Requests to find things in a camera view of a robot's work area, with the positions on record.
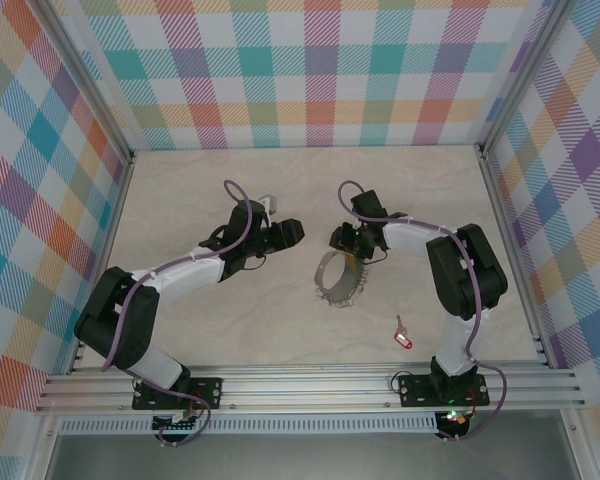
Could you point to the grey keyring with small rings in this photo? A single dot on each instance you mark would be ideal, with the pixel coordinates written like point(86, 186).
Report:
point(337, 290)

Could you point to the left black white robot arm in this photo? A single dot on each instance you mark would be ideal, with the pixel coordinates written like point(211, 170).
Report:
point(180, 270)

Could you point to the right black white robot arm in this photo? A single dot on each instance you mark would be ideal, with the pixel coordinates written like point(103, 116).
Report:
point(490, 280)

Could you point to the silver key with red tag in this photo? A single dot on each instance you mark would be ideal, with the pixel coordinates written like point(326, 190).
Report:
point(405, 342)

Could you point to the grey metal shelf panel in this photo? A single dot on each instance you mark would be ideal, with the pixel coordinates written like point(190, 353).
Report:
point(305, 460)

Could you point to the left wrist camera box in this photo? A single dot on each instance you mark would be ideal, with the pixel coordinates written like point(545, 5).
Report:
point(271, 202)

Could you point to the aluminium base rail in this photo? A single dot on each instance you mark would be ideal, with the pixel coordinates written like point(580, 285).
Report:
point(305, 390)

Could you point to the aluminium frame post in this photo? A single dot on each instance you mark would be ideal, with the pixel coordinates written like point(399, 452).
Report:
point(525, 75)
point(87, 80)

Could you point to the aluminium frame leg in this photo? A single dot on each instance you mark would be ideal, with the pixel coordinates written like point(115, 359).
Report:
point(580, 450)
point(44, 450)

